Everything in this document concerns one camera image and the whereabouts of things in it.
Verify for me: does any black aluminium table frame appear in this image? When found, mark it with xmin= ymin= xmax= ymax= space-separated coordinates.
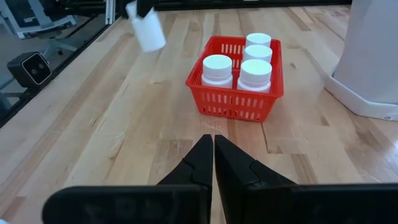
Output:
xmin=154 ymin=0 xmax=354 ymax=10

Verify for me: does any silver aluminium post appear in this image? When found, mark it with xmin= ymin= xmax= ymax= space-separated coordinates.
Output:
xmin=104 ymin=0 xmax=117 ymax=25

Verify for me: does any white hexagonal plant pot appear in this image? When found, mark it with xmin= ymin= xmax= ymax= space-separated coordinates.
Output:
xmin=325 ymin=0 xmax=398 ymax=122

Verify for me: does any white pill bottle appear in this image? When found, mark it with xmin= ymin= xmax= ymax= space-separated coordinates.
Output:
xmin=245 ymin=32 xmax=272 ymax=48
xmin=126 ymin=0 xmax=167 ymax=53
xmin=243 ymin=44 xmax=274 ymax=63
xmin=236 ymin=58 xmax=274 ymax=94
xmin=201 ymin=54 xmax=234 ymax=90

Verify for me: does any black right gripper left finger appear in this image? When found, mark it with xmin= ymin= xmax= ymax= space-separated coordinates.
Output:
xmin=157 ymin=134 xmax=214 ymax=224

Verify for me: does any black table edge rail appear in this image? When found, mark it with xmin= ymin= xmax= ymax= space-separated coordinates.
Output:
xmin=0 ymin=17 xmax=113 ymax=129

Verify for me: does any black box camera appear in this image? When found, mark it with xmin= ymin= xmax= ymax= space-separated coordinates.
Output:
xmin=6 ymin=51 xmax=53 ymax=89

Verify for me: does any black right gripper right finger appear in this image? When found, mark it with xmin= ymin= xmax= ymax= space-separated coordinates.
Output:
xmin=214 ymin=134 xmax=296 ymax=224

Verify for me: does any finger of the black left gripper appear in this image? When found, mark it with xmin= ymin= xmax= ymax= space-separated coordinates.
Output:
xmin=136 ymin=0 xmax=155 ymax=19
xmin=119 ymin=0 xmax=130 ymax=19

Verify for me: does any red plastic basket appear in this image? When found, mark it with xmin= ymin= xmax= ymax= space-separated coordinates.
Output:
xmin=185 ymin=35 xmax=285 ymax=123

